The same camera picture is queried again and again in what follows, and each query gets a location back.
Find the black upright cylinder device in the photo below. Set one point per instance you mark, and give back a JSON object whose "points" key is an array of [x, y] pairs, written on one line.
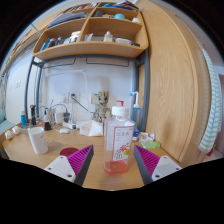
{"points": [[33, 116]]}

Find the white tissue pack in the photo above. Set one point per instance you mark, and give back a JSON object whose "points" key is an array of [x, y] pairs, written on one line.
{"points": [[90, 129]]}

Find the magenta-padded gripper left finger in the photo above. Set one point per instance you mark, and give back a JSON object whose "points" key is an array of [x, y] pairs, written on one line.
{"points": [[63, 166]]}

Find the green wipes pack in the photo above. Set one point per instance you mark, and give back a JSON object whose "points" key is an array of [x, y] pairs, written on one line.
{"points": [[150, 144]]}

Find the clear drink bottle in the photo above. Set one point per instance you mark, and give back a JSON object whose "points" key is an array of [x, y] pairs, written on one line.
{"points": [[118, 146]]}

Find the small blue bottle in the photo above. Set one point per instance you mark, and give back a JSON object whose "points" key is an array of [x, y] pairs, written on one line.
{"points": [[23, 120]]}

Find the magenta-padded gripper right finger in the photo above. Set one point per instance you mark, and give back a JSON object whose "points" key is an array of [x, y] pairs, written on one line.
{"points": [[160, 166]]}

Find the grey metal shelf frame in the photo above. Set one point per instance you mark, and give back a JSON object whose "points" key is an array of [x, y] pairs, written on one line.
{"points": [[146, 93]]}

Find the white power strip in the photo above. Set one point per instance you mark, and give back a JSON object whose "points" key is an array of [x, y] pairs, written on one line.
{"points": [[69, 125]]}

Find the small black block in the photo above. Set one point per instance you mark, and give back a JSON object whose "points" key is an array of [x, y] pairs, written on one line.
{"points": [[47, 126]]}

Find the wooden shelf unit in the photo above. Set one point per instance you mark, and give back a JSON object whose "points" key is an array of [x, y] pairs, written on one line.
{"points": [[93, 48]]}

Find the black charger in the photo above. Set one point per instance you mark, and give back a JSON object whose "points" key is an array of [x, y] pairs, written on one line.
{"points": [[66, 117]]}

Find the small white pink box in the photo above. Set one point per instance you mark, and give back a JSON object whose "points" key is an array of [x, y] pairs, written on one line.
{"points": [[146, 137]]}

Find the white tape roll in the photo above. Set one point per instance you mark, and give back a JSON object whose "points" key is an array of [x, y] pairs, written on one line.
{"points": [[16, 130], [8, 134]]}

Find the flat round red coaster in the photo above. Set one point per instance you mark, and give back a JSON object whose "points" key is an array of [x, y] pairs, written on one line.
{"points": [[68, 151]]}

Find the white computer mouse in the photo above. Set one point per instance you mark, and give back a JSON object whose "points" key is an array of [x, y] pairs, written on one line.
{"points": [[64, 131]]}

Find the teal cushioned seat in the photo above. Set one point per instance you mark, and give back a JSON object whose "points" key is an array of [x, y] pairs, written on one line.
{"points": [[4, 125]]}

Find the small blue box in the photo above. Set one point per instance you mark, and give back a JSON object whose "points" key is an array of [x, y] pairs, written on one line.
{"points": [[136, 135]]}

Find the white cup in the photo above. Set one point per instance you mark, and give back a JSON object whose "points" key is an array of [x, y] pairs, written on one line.
{"points": [[37, 140]]}

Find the wooden tree-man figurine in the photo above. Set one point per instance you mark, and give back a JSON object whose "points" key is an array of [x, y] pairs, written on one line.
{"points": [[101, 106]]}

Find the green-white striped towel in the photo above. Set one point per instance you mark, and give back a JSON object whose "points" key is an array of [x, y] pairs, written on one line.
{"points": [[211, 116]]}

